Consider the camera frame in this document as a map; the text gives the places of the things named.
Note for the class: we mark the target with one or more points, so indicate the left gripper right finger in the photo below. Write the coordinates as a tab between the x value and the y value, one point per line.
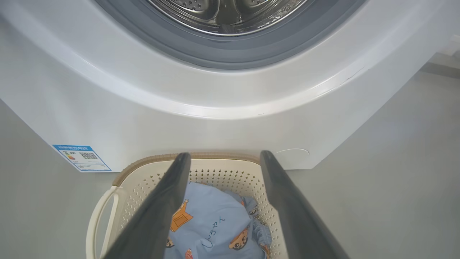
294	216

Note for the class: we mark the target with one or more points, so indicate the grey rubber door gasket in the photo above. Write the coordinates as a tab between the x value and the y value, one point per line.
230	54

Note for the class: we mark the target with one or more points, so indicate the round drain filter cover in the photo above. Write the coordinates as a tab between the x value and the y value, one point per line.
296	158

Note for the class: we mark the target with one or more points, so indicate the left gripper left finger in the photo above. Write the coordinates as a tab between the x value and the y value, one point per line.
158	216

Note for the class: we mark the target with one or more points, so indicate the cream perforated laundry basket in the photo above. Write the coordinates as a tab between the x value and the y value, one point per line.
222	174

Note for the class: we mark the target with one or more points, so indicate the steel washer drum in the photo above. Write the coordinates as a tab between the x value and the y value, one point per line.
201	10

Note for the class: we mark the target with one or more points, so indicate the blue energy label sticker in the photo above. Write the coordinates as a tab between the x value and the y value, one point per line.
81	158

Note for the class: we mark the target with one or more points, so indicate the blue cartoon print clothing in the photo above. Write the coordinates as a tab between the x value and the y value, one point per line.
212	223

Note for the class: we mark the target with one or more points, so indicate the white front-load washing machine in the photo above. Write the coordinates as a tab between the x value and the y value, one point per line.
215	133

